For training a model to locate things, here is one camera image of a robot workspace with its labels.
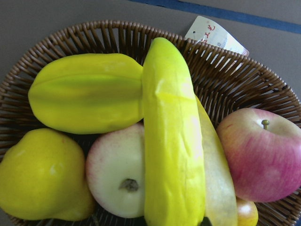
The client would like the yellow starfruit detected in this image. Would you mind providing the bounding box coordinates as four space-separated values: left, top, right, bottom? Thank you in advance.
28 53 143 134

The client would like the yellow lemon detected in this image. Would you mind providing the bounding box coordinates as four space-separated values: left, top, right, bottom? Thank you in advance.
0 129 95 221

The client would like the red pink apple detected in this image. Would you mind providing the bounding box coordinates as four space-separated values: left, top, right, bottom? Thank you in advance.
216 108 301 202

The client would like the yellow orange pear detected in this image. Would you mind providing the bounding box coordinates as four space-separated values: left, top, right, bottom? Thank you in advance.
236 197 259 226

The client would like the white basket tag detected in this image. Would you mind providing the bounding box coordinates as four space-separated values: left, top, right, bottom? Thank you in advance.
184 16 249 56

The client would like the yellow banana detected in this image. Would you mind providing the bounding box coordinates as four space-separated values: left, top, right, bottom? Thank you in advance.
142 38 206 226
196 98 238 226

